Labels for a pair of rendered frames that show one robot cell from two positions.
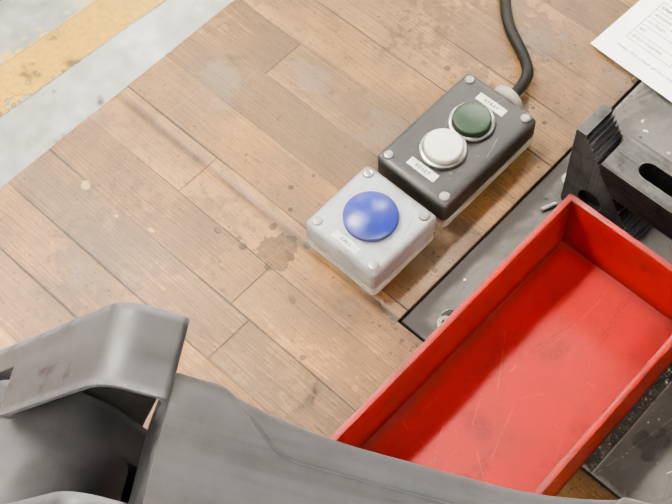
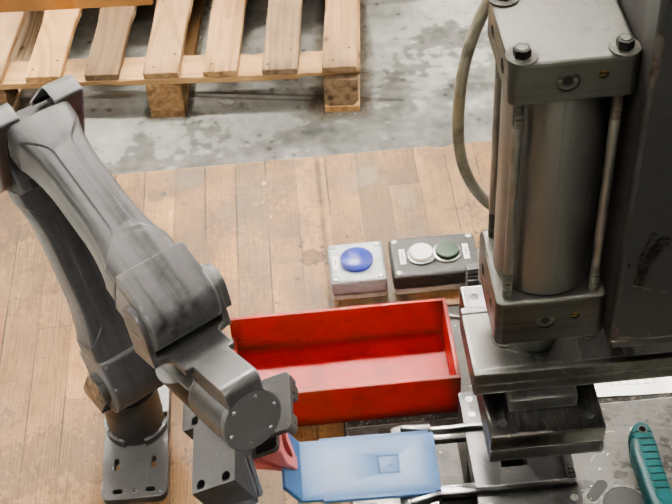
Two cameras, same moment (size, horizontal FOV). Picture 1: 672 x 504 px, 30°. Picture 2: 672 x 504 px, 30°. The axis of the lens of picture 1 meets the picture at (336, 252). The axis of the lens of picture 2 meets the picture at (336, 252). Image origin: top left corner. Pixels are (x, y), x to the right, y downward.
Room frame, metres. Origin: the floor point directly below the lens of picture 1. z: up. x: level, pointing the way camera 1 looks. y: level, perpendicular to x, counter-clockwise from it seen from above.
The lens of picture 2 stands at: (-0.35, -0.73, 2.02)
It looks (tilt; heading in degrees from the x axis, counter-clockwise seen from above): 45 degrees down; 42
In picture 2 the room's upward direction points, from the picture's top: 4 degrees counter-clockwise
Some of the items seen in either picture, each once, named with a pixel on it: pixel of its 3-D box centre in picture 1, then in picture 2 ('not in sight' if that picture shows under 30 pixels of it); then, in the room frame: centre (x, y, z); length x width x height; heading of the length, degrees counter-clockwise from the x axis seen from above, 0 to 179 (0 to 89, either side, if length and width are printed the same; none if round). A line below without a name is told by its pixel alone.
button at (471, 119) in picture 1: (471, 125); (447, 254); (0.54, -0.11, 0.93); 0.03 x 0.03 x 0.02
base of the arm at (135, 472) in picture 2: not in sight; (132, 406); (0.13, 0.03, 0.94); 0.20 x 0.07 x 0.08; 44
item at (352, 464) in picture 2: not in sight; (359, 459); (0.20, -0.25, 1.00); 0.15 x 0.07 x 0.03; 133
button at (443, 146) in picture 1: (443, 151); (421, 256); (0.52, -0.08, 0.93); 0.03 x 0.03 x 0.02
